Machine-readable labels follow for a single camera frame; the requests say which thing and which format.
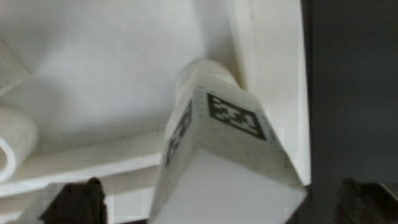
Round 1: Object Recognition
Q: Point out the white table leg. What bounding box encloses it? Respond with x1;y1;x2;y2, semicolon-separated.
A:
148;60;308;224

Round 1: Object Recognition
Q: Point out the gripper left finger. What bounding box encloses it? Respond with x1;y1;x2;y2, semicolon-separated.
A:
39;178;109;224

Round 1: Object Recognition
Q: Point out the white square tabletop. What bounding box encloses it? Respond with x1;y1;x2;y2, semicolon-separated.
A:
0;0;311;224

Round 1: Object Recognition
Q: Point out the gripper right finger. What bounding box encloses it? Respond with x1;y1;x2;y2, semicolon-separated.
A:
334;178;398;224

